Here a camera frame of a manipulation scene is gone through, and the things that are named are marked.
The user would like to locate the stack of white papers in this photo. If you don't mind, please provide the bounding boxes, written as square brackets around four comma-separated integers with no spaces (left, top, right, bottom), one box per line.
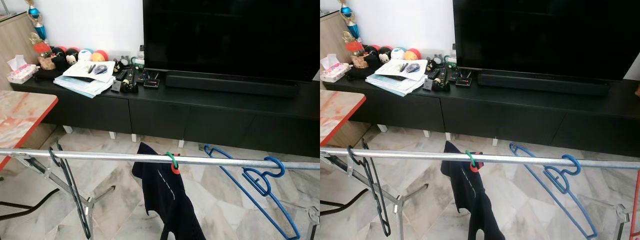
[53,60,117,99]
[365,59,429,97]

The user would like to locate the black flat television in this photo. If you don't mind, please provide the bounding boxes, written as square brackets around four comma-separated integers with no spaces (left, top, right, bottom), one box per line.
[452,0,640,82]
[142,0,321,82]

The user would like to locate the blue gold trophy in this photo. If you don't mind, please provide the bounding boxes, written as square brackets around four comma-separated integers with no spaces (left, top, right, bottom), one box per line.
[337,0,362,51]
[26,0,49,53]

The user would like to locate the red lid jar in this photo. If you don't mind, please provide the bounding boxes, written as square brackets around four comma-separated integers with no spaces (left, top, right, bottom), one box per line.
[34,42,56,71]
[346,41,368,70]

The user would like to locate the black television cabinet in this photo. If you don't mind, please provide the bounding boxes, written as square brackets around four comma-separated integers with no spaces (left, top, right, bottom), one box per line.
[10,70,321,159]
[322,69,640,158]

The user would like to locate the marble top folding table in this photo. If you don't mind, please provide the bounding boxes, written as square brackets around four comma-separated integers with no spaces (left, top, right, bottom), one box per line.
[0,90,61,222]
[320,89,369,217]

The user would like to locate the black mouse plush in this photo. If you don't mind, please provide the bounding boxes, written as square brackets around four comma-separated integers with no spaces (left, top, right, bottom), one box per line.
[365,45,393,70]
[51,46,81,71]

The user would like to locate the metal clothes rack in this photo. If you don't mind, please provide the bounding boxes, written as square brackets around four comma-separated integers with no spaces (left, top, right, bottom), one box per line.
[0,147,321,240]
[320,146,640,240]

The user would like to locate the blue plastic hanger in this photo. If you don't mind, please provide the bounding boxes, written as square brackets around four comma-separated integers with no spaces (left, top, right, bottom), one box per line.
[203,144,302,240]
[509,142,599,240]

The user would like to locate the black hanger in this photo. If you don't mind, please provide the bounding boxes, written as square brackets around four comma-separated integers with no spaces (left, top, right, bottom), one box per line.
[48,141,94,240]
[347,139,392,238]

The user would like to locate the small black box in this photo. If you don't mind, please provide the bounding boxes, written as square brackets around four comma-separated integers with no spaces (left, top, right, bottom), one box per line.
[455,71,473,89]
[143,72,161,90]

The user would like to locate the light wooden cabinet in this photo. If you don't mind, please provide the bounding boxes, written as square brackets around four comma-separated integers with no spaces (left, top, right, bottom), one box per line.
[0,12,57,149]
[320,10,372,149]

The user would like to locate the black yellow gadget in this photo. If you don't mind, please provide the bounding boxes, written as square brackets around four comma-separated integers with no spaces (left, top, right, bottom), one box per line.
[119,69,140,94]
[431,67,452,93]

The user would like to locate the pink tissue pack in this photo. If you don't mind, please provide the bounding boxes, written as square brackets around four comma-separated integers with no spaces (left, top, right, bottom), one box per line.
[321,53,353,83]
[6,54,40,84]

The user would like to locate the navy shirt white print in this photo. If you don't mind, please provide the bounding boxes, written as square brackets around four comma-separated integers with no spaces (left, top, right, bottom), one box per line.
[131,142,207,240]
[440,140,507,240]

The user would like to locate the black soundbar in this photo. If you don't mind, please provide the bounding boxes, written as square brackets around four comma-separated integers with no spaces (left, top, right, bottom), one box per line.
[165,74,301,98]
[477,73,612,97]

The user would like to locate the red plastic hanger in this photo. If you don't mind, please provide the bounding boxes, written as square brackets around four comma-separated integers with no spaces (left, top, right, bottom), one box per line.
[630,169,640,240]

